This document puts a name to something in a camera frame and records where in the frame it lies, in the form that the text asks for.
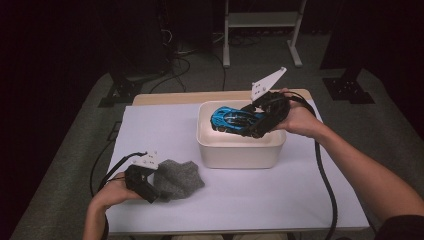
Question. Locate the black stand base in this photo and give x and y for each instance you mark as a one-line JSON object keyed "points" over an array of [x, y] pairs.
{"points": [[348, 90], [121, 91]]}

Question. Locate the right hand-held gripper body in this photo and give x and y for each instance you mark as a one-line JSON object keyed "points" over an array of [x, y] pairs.
{"points": [[276, 108]]}

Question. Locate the white plastic bin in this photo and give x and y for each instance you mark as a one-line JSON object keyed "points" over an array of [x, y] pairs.
{"points": [[240, 153]]}

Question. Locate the white metal stand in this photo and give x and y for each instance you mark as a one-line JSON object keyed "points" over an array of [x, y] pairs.
{"points": [[261, 19]]}

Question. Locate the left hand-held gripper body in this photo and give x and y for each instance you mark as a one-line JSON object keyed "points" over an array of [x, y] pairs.
{"points": [[136, 178]]}

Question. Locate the grey fluffy cloth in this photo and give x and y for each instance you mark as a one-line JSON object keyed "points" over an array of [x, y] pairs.
{"points": [[178, 180]]}

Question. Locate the person's left hand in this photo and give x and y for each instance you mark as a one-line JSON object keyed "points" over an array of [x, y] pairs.
{"points": [[113, 195]]}

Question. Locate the person's right hand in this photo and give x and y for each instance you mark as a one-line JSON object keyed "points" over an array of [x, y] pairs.
{"points": [[301, 116]]}

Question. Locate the blue and black toy car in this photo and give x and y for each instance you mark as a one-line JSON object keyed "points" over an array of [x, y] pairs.
{"points": [[226, 120]]}

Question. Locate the person's dark shirt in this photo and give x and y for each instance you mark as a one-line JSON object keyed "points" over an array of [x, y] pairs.
{"points": [[403, 230]]}

